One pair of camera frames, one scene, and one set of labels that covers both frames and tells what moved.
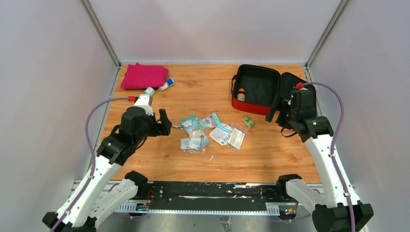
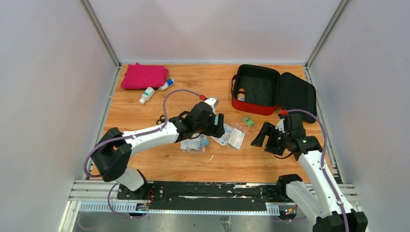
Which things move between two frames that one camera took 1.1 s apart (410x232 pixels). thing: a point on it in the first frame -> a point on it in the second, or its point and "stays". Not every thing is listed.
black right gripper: [286, 105] -> [265, 131]
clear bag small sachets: [192, 145] stays
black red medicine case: [254, 88] stays
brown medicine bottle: [241, 95] stays
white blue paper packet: [221, 133] stays
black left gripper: [163, 128] -> [212, 130]
